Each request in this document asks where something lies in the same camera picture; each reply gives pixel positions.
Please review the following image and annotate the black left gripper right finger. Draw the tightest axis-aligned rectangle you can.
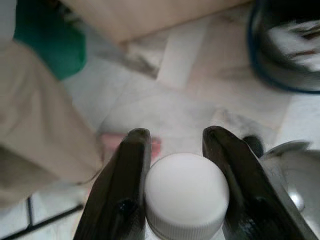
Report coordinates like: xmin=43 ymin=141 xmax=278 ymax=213
xmin=202 ymin=126 xmax=320 ymax=240

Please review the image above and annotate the black round rubbish bin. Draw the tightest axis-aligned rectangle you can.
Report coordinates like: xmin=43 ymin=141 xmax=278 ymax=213
xmin=246 ymin=0 xmax=320 ymax=95

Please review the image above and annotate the white paper trash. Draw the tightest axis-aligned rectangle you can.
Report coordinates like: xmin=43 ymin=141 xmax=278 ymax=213
xmin=264 ymin=21 xmax=320 ymax=73

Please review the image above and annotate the person in beige trousers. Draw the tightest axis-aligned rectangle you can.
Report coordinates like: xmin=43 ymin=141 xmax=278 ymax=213
xmin=0 ymin=0 xmax=163 ymax=203

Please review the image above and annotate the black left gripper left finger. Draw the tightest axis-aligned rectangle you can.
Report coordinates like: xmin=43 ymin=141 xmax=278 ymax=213
xmin=74 ymin=128 xmax=152 ymax=240

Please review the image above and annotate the beige sofa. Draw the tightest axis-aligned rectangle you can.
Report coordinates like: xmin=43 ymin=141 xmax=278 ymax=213
xmin=62 ymin=0 xmax=253 ymax=46

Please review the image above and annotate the black robot left foot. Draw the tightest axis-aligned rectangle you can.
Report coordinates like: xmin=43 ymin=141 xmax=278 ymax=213
xmin=242 ymin=134 xmax=266 ymax=158

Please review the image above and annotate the grey robot left leg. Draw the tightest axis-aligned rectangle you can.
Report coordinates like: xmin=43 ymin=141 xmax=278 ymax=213
xmin=259 ymin=140 xmax=320 ymax=240

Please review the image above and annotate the white capped plastic bottle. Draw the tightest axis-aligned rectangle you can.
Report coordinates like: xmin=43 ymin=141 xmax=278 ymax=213
xmin=143 ymin=153 xmax=230 ymax=240

